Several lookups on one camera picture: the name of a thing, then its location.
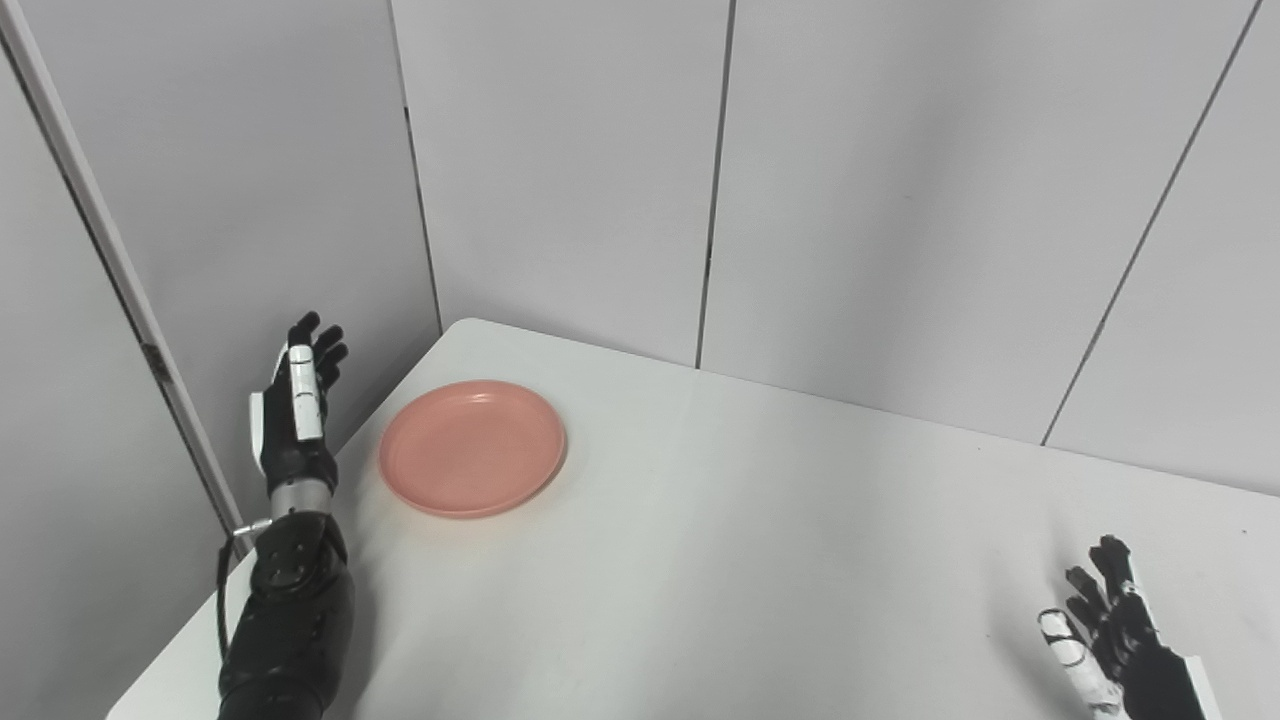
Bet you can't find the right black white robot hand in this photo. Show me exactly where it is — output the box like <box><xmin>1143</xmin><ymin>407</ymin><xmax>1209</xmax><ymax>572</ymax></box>
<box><xmin>1037</xmin><ymin>535</ymin><xmax>1224</xmax><ymax>720</ymax></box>

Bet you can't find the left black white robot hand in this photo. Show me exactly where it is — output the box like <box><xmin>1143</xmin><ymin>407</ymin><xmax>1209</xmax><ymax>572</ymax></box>
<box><xmin>248</xmin><ymin>311</ymin><xmax>350</xmax><ymax>495</ymax></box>

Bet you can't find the pink round plate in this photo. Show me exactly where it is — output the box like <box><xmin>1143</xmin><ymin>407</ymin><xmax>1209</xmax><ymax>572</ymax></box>
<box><xmin>378</xmin><ymin>380</ymin><xmax>569</xmax><ymax>520</ymax></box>

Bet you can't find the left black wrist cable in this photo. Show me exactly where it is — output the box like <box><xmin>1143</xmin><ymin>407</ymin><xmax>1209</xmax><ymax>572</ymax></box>
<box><xmin>214</xmin><ymin>515</ymin><xmax>277</xmax><ymax>666</ymax></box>

